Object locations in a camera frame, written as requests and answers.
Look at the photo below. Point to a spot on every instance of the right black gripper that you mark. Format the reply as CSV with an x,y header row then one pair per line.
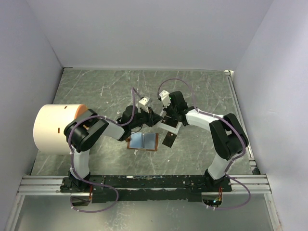
x,y
167,110

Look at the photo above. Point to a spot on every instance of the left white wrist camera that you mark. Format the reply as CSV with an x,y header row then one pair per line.
x,y
143,104

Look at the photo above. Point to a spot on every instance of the white card tray box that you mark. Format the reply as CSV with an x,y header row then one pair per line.
x,y
168,128

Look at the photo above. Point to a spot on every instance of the aluminium rail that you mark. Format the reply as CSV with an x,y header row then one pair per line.
x,y
50,185
253,165

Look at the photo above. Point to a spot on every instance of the brown leather card holder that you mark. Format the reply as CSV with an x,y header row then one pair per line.
x,y
143,141

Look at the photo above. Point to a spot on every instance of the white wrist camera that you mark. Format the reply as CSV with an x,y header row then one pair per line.
x,y
143,104
165,98

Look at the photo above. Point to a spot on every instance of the white orange cylinder drum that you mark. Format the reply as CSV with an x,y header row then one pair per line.
x,y
51,120

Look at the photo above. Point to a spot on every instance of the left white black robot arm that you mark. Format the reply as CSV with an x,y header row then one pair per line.
x,y
83,132

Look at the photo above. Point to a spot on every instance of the aluminium right side rail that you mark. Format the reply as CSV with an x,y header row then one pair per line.
x,y
253,165

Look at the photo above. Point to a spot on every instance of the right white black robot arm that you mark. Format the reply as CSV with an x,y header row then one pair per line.
x,y
227,134

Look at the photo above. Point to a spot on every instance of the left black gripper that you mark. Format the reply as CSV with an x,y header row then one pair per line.
x,y
152,117

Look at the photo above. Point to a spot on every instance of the black card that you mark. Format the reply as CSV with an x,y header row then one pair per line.
x,y
169,139

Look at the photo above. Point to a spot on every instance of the aluminium front rail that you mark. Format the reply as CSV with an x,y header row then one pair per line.
x,y
50,185

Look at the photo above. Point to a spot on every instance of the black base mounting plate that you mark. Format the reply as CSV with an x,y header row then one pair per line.
x,y
144,188

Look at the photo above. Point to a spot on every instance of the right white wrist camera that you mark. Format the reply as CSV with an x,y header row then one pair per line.
x,y
165,98

